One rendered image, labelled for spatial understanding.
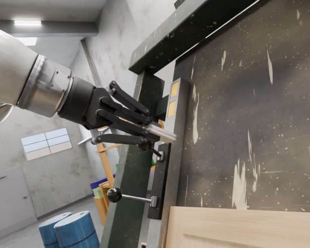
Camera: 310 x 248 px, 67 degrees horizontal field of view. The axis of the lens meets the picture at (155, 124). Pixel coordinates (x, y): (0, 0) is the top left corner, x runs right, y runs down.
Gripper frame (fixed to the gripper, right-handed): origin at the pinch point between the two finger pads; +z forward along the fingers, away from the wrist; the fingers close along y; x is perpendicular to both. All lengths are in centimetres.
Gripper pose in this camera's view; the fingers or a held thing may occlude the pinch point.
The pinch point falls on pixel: (159, 134)
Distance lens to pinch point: 49.7
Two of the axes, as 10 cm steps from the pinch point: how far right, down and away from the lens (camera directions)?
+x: -5.7, 2.4, 7.8
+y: 1.5, -9.1, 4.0
